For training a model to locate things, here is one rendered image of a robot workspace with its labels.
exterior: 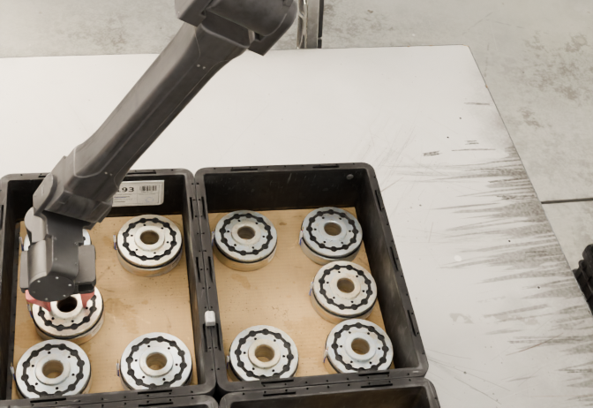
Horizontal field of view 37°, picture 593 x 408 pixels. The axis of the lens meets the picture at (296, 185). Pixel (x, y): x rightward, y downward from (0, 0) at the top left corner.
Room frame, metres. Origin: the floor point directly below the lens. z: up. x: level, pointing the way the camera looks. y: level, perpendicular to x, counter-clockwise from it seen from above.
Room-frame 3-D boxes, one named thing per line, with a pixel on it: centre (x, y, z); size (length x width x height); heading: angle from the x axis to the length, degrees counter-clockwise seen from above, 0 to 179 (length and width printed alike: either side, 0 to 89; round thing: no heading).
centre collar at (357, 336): (0.71, -0.14, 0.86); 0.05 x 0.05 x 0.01
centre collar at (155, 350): (0.63, 0.15, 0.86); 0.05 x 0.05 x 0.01
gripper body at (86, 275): (0.69, 0.31, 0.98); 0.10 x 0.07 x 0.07; 108
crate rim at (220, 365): (0.80, -0.03, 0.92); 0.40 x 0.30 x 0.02; 17
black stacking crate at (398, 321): (0.80, -0.03, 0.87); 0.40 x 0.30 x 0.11; 17
